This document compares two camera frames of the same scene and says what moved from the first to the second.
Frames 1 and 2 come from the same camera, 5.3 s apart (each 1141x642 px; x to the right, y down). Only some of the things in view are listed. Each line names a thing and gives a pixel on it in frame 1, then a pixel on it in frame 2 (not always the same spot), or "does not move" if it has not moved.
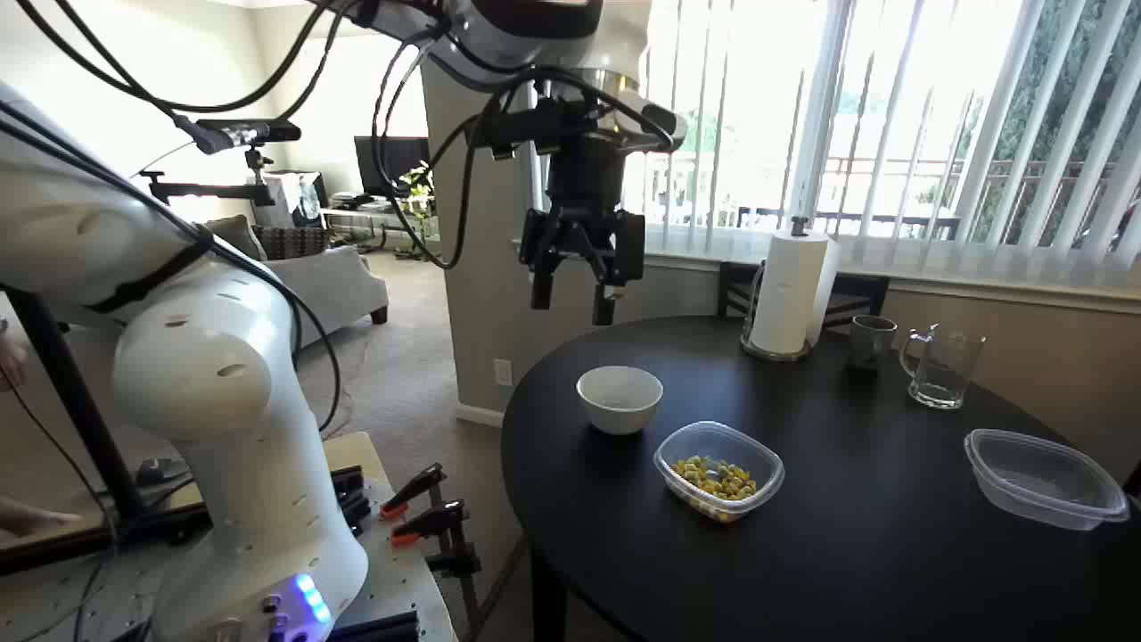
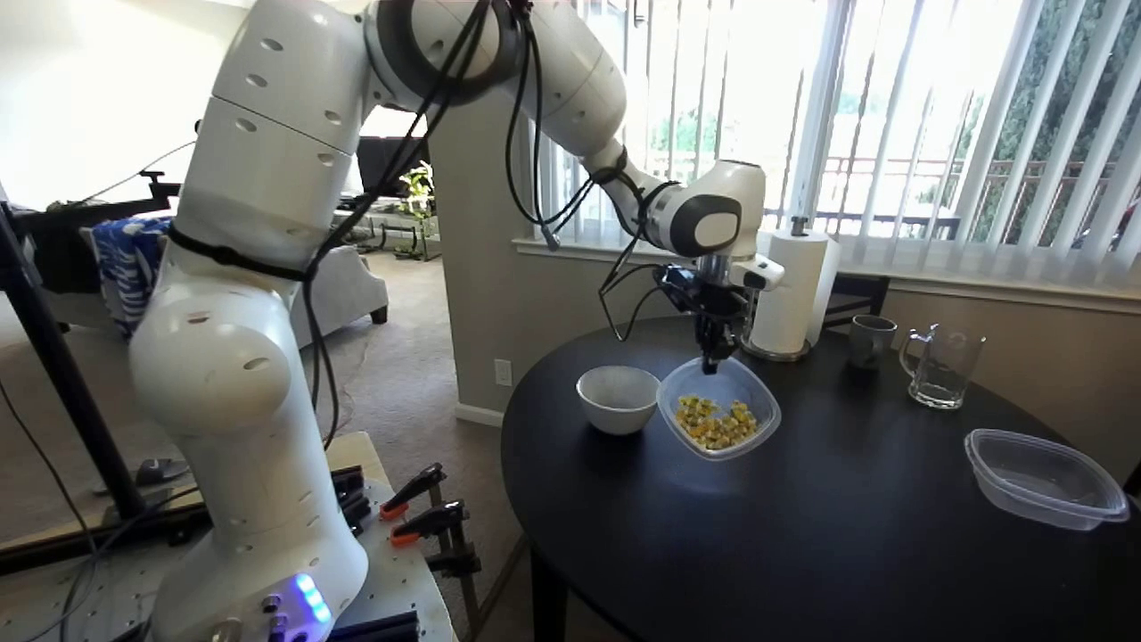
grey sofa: (327, 285) does not move
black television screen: (392, 160) does not move
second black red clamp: (449, 529) does not move
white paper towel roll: (790, 293) does not move
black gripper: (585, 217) to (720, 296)
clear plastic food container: (720, 470) to (720, 415)
